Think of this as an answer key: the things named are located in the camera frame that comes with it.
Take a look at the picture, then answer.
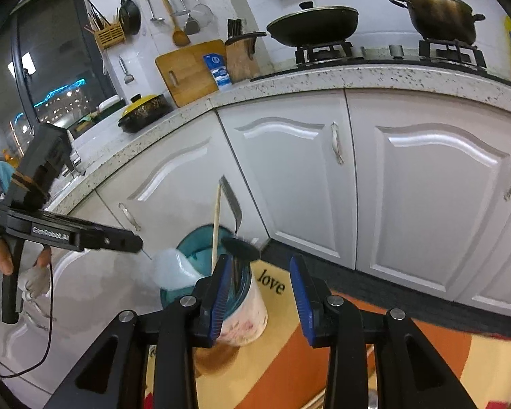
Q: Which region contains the floral utensil holder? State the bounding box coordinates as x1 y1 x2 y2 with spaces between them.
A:
159 224 269 348

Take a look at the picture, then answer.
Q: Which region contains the white green storage box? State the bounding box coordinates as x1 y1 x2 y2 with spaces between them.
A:
98 96 126 116

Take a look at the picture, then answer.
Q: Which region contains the black cable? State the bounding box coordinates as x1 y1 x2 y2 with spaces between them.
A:
0 260 55 378

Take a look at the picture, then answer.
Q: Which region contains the white plastic spoon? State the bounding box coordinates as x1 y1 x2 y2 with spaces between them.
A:
153 249 201 290

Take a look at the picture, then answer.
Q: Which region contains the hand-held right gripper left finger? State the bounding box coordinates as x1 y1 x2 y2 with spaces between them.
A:
43 253 235 409

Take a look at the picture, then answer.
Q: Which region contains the person's left hand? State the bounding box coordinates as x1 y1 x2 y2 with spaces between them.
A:
0 226 54 303

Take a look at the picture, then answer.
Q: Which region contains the black wok with lid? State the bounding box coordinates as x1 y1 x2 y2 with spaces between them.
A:
225 1 360 48

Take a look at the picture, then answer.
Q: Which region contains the black gas stove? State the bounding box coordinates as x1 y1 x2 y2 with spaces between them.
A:
250 40 511 92

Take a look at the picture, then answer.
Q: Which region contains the mesh strainer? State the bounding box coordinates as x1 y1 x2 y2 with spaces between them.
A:
179 0 216 27

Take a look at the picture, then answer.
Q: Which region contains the black frying pan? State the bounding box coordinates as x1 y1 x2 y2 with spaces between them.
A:
118 0 142 36

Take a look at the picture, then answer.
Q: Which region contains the bamboo wall chopstick rack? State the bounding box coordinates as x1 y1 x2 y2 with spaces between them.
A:
83 0 126 49

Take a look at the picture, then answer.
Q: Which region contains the wooden knife block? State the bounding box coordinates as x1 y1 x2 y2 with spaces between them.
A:
225 17 260 84

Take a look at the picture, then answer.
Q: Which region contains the wooden cutting board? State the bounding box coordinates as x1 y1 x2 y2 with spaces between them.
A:
154 39 228 108

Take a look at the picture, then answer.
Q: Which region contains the steel fork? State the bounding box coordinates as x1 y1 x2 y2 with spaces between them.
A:
219 176 243 239

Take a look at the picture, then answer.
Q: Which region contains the blue white packet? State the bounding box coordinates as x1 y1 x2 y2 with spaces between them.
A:
203 53 233 91

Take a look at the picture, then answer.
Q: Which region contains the printed blanket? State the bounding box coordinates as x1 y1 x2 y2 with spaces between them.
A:
145 260 511 409

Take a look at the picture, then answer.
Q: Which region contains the steel ladle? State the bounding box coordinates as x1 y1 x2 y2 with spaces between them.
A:
136 0 166 23

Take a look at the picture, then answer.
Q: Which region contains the bronze stockpot with lid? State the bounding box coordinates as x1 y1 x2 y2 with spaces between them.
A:
387 0 486 45

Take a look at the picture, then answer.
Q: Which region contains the dark cabinet kickboard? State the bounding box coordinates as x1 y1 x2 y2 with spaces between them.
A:
255 239 511 339

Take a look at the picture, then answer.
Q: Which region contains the black casserole yellow lid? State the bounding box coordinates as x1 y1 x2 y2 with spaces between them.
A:
118 93 174 134

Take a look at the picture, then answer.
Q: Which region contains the steel faucet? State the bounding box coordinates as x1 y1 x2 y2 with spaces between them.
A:
62 134 87 177

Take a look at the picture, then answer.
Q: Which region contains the steel peeler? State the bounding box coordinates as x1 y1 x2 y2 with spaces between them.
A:
118 57 136 85

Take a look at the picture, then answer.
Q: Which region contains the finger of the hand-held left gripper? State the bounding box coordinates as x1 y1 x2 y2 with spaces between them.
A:
83 222 144 254

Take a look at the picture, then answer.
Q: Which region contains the light wooden chopstick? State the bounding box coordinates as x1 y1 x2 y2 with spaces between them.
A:
211 180 222 273

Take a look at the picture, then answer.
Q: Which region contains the wooden spatula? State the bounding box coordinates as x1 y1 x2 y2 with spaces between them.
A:
159 0 191 47

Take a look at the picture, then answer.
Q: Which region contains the dark window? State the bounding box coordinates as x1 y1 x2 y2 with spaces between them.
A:
0 0 115 154

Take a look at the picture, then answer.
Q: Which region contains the white cabinet door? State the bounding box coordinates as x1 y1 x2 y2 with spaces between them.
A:
0 239 171 397
66 111 269 265
346 87 511 307
215 89 358 271

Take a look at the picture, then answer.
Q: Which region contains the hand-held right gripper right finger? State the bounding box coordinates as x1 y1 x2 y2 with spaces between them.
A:
290 255 486 409

